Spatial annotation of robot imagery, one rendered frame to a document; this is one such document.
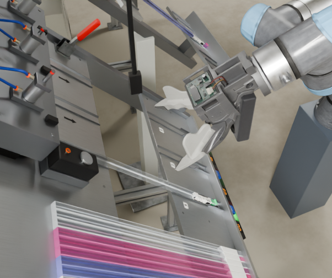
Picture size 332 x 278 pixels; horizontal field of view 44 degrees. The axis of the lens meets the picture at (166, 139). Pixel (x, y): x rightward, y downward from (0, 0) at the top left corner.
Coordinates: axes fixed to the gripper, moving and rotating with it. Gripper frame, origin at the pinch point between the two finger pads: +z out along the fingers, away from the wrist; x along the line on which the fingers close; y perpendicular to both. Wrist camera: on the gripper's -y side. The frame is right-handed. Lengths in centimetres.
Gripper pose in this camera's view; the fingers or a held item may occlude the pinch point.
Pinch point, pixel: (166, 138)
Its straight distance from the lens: 74.0
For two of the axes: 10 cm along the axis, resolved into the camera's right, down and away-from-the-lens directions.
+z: -8.3, 4.9, 2.7
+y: -5.0, -4.3, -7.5
